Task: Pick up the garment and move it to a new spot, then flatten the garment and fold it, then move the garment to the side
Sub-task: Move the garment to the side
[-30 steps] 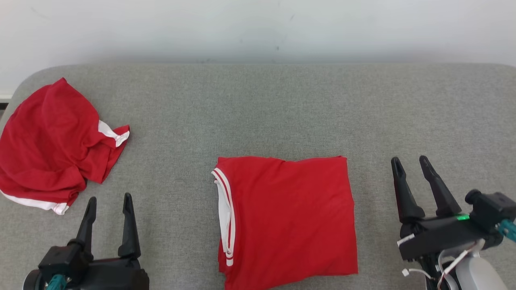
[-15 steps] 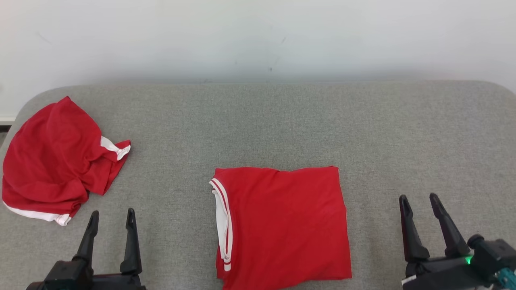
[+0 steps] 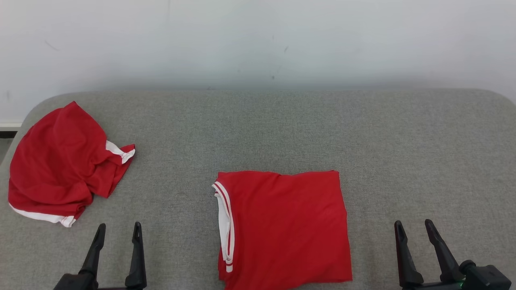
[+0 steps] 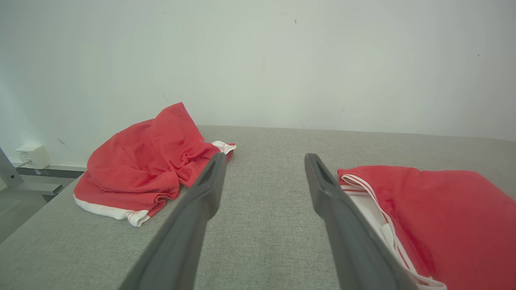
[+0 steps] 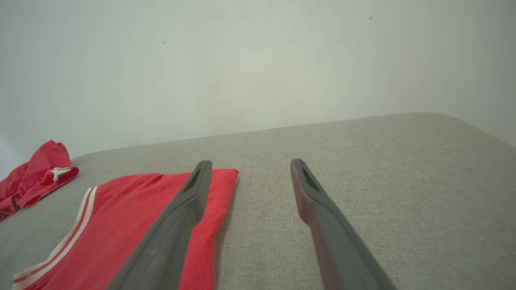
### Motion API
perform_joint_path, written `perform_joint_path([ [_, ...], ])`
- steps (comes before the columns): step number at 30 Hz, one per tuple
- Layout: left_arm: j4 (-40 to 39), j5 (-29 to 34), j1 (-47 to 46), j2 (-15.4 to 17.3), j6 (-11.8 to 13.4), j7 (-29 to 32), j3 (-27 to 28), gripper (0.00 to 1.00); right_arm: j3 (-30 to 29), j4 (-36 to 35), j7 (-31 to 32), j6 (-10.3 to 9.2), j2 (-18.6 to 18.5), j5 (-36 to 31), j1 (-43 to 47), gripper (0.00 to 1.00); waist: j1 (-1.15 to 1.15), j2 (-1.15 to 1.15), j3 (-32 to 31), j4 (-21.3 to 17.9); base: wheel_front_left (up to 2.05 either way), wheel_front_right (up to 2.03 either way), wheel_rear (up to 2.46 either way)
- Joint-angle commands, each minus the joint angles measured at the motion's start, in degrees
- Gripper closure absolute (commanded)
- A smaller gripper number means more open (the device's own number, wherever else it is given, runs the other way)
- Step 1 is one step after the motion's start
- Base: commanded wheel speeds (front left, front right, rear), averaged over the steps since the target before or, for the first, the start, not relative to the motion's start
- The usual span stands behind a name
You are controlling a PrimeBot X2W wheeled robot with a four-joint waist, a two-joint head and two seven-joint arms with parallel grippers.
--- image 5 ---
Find red shorts white trim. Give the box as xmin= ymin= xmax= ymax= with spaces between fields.
xmin=0 ymin=140 xmax=80 ymax=222

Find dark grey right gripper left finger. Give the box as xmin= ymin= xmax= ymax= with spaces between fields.
xmin=106 ymin=160 xmax=213 ymax=290

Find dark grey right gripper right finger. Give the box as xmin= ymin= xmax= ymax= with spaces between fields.
xmin=290 ymin=158 xmax=398 ymax=290

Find red basketball jersey white sleeves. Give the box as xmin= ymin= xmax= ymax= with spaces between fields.
xmin=12 ymin=168 xmax=239 ymax=290

